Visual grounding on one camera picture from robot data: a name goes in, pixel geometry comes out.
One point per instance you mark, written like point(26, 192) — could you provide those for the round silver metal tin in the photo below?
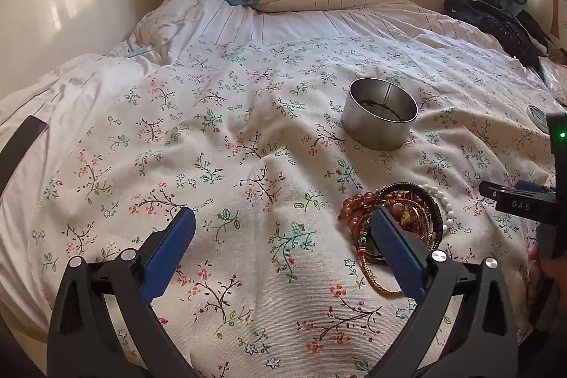
point(378, 114)

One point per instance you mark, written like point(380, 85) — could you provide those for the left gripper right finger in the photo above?
point(482, 340)

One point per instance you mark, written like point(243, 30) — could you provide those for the floral white duvet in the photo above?
point(250, 137)

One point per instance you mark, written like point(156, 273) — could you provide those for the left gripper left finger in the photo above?
point(82, 341)

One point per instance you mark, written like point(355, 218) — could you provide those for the operator right hand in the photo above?
point(555, 269)

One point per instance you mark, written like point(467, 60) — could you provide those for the gold bangle set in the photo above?
point(418, 209)

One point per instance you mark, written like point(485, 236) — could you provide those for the black jacket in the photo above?
point(519, 35)

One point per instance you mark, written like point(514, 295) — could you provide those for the striped white pillow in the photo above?
point(162, 34)

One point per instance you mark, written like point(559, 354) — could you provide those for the round decorated tin lid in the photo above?
point(537, 116)

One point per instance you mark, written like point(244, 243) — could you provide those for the white plastic bag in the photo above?
point(555, 78)

